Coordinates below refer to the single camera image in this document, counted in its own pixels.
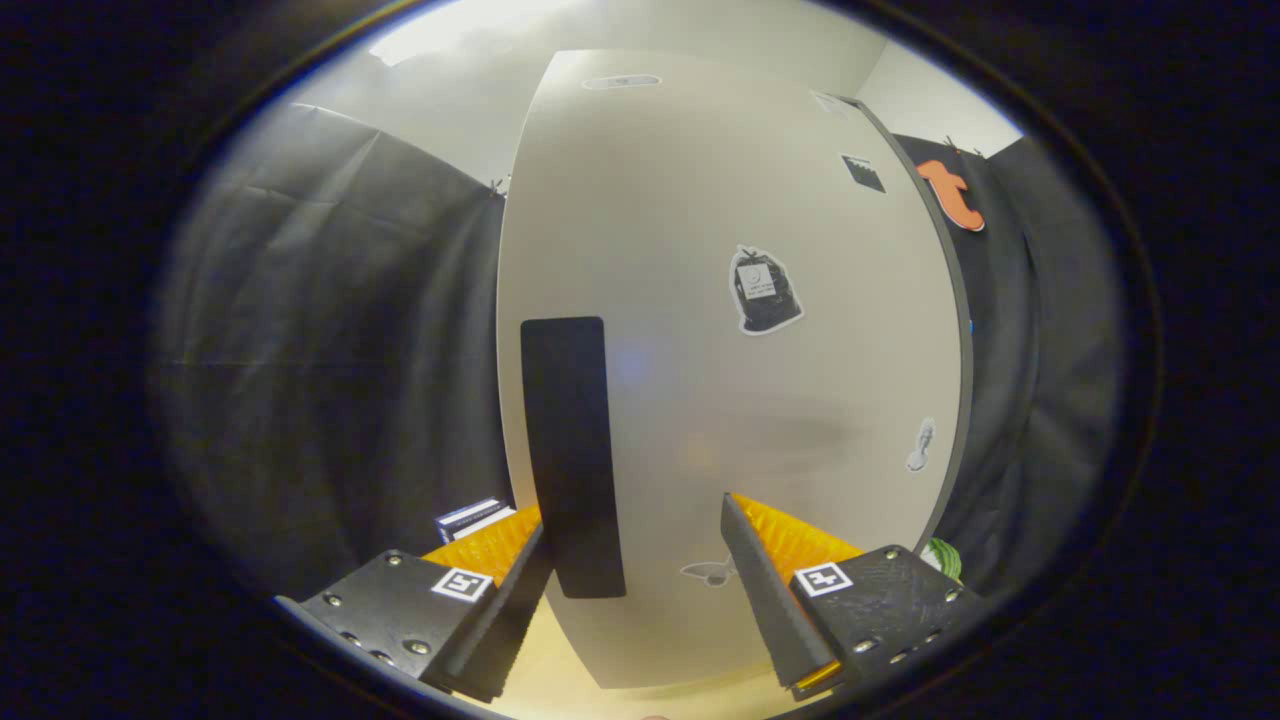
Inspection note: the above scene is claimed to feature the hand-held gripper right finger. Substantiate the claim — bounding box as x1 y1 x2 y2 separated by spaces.
722 493 991 701

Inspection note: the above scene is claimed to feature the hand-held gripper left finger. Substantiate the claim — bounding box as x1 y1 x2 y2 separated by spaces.
275 505 556 703

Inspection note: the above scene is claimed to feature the black door handle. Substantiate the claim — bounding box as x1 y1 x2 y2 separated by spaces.
520 316 627 599

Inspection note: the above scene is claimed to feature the white shoe cabinet door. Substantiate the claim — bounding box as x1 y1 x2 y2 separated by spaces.
497 48 971 691

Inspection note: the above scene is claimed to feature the dark blue small box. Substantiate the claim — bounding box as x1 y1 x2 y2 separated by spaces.
436 498 506 536

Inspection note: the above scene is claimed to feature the green and white round object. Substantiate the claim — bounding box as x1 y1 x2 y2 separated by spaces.
920 537 963 583

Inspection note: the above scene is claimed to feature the black backdrop cloth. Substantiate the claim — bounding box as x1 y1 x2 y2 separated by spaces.
150 100 1126 601

